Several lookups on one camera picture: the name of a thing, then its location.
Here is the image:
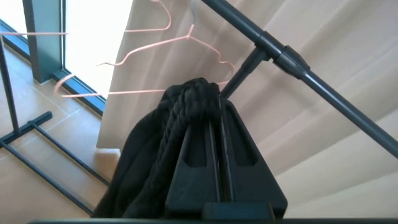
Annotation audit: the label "beige curtain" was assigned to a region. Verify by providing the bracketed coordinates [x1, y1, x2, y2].
[96, 0, 398, 218]

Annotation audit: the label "window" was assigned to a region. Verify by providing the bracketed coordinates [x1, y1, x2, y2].
[0, 0, 134, 116]

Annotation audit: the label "black shorts with white logo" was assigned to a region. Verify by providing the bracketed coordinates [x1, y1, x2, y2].
[91, 77, 223, 218]

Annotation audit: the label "black clothes rack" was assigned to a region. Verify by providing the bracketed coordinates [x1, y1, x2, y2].
[0, 0, 398, 216]

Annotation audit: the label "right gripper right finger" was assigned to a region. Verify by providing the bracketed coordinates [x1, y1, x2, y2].
[220, 98, 289, 218]

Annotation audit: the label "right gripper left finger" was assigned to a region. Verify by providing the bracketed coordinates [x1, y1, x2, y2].
[164, 119, 221, 218]

